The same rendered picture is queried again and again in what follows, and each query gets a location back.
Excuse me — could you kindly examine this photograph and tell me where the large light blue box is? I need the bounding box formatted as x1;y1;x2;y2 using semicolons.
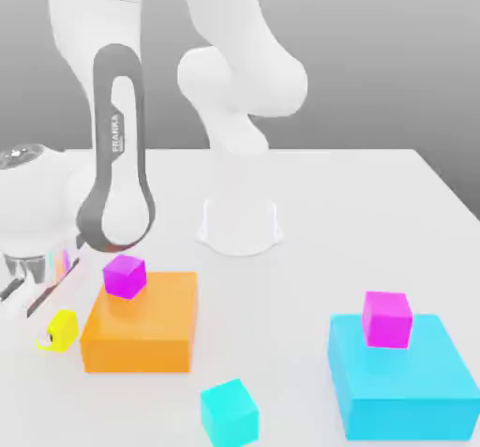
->
326;313;480;443

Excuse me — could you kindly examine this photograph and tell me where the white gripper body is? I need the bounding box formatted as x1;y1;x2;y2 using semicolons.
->
22;252;92;331

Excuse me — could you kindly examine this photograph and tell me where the small turquoise cube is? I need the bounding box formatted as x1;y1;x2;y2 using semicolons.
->
199;378;261;447

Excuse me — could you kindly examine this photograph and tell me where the large orange box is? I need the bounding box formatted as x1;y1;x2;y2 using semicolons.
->
79;271;199;374

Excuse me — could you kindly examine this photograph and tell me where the small yellow cube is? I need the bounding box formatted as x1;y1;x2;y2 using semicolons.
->
36;308;80;353

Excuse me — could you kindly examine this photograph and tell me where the small magenta cube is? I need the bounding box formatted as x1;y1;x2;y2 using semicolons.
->
362;291;414;350
102;254;147;301

